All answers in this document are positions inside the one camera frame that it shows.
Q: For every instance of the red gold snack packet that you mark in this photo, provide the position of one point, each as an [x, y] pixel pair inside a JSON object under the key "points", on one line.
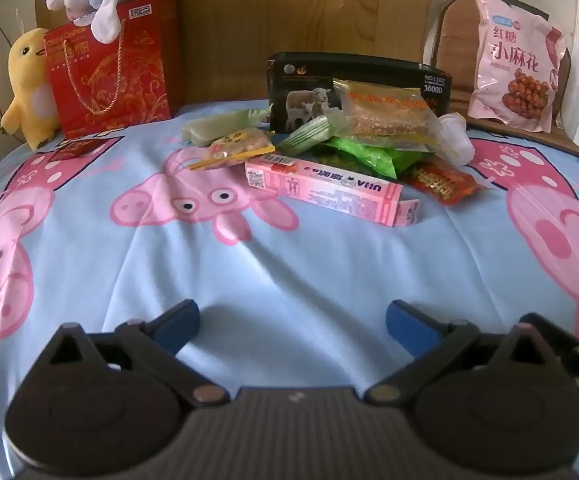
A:
{"points": [[444, 182]]}

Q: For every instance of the black box with sheep picture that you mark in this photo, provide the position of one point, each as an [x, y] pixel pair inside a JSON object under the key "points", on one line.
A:
{"points": [[369, 67]]}

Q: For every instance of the small dark red packet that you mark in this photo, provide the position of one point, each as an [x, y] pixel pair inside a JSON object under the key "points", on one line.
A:
{"points": [[74, 150]]}

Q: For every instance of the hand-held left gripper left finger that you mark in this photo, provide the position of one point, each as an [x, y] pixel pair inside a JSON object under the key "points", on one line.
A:
{"points": [[179, 321]]}

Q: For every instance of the yellow plush duck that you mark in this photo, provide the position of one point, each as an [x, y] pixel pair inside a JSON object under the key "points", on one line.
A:
{"points": [[27, 90]]}

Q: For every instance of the bright green snack packet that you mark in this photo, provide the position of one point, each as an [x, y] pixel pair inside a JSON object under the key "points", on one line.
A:
{"points": [[369, 157]]}

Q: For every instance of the large pink snack bag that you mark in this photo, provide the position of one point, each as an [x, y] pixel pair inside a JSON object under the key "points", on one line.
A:
{"points": [[514, 60]]}

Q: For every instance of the white plastic cup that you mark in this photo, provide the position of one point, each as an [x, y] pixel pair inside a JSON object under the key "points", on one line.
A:
{"points": [[457, 140]]}

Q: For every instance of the clear packet of brown grains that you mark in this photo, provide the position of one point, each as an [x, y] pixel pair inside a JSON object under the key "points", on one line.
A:
{"points": [[384, 112]]}

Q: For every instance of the wooden headboard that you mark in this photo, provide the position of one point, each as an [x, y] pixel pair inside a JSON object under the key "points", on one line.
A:
{"points": [[249, 10]]}

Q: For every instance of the wooden chair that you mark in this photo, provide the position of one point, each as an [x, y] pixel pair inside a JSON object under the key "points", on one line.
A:
{"points": [[454, 30]]}

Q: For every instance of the blue cartoon pig blanket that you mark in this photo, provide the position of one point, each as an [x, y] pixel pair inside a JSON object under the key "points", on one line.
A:
{"points": [[289, 260]]}

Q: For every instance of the red gift bag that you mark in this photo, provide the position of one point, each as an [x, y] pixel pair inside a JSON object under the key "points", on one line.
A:
{"points": [[134, 85]]}

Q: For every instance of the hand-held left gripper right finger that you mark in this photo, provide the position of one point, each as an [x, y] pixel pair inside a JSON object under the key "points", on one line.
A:
{"points": [[409, 325]]}

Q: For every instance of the pale green snack packet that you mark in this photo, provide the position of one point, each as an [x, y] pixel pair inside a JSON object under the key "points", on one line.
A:
{"points": [[214, 127]]}

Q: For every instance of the long pink carton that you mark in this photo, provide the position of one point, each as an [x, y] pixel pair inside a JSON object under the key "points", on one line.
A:
{"points": [[319, 185]]}

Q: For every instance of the green striped snack packet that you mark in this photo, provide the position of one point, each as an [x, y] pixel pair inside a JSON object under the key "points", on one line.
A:
{"points": [[304, 137]]}

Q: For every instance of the clear peanut packet yellow edge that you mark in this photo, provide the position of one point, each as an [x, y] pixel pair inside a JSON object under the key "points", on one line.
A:
{"points": [[239, 145]]}

